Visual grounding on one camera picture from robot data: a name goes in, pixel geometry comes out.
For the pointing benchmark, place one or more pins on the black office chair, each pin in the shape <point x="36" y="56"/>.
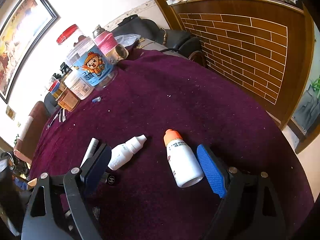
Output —
<point x="182" y="42"/>

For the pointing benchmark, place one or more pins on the purple velvet tablecloth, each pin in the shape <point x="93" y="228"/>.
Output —
<point x="154" y="92"/>

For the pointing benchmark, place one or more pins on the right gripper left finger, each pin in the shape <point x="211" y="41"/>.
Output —
<point x="56" y="209"/>

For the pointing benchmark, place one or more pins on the orange cap white bottle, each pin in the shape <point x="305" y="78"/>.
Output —
<point x="183" y="162"/>

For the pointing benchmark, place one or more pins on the framed wall painting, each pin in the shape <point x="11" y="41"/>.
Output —
<point x="28" y="21"/>

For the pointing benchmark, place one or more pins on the black lipstick tube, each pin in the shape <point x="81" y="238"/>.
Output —
<point x="109" y="179"/>

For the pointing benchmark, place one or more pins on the red lid clear jar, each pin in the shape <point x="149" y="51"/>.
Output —
<point x="70" y="38"/>

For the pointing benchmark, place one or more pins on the black clamp on sofa right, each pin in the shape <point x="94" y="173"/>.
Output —
<point x="65" y="69"/>

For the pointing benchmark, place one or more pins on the wooden brick pattern counter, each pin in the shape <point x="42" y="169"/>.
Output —
<point x="264" y="46"/>

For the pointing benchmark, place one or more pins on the gold tin red lid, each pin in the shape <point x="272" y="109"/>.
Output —
<point x="57" y="88"/>

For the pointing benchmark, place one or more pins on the blue cartoon label jar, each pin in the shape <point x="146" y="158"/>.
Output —
<point x="90" y="62"/>

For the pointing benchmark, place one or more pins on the white pen far right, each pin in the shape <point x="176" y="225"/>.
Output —
<point x="63" y="115"/>

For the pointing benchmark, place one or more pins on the white plastic tub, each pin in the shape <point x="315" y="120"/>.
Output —
<point x="78" y="85"/>

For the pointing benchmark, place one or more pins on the black leather sofa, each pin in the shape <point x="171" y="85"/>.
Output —
<point x="51" y="104"/>

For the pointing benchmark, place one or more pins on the white dropper bottle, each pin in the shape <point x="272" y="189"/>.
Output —
<point x="123" y="153"/>

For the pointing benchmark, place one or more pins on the brown armchair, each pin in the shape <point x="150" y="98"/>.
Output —
<point x="27" y="141"/>

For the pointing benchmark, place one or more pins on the white marker pen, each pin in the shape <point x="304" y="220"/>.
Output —
<point x="90" y="150"/>

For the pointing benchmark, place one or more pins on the small clear blue cap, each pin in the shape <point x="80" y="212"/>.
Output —
<point x="97" y="99"/>

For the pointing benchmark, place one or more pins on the small wall plaque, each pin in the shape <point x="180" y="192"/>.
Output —
<point x="10" y="112"/>

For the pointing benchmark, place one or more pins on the pink lid flask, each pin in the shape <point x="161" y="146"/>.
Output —
<point x="108" y="45"/>

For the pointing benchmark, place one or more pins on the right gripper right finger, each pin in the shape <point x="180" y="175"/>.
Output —
<point x="249" y="207"/>

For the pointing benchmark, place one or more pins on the black pen far table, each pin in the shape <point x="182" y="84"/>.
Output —
<point x="54" y="118"/>

